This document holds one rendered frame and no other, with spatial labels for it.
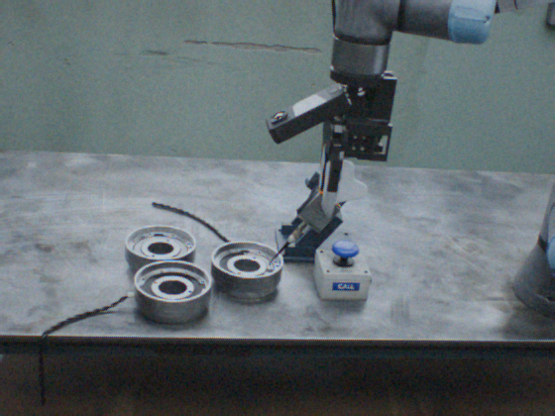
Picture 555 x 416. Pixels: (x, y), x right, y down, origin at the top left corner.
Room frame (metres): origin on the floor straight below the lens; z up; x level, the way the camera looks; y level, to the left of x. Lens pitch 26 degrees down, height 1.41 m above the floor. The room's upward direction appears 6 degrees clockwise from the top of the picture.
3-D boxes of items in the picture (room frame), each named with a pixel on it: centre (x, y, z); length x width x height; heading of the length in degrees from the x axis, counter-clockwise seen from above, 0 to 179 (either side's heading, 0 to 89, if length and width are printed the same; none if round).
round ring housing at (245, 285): (0.97, 0.04, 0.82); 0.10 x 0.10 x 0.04
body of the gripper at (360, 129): (1.00, -0.09, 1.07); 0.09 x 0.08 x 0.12; 97
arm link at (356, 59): (1.00, -0.08, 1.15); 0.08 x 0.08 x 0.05
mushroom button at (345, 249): (0.99, -0.10, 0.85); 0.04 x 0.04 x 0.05
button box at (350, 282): (0.99, -0.11, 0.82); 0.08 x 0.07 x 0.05; 99
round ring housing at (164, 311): (0.89, 0.13, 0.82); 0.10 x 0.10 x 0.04
